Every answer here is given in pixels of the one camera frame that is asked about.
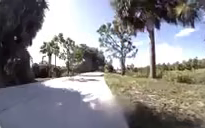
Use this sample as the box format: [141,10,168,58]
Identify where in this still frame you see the distant row of bushes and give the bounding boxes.
[126,57,205,74]

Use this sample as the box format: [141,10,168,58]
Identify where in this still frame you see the tall palm tree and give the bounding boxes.
[111,0,202,80]

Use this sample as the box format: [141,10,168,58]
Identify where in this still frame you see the group of palms and trees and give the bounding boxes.
[31,32,106,79]

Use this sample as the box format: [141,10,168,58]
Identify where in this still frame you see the sparse leafy tree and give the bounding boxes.
[96,21,140,76]

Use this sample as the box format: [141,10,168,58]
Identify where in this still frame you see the dry grass verge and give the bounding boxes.
[104,67,205,128]

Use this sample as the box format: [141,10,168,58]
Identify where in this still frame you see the dark dense trees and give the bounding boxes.
[0,0,50,90]

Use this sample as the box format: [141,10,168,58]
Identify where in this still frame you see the grey asphalt road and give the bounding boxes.
[0,71,130,128]

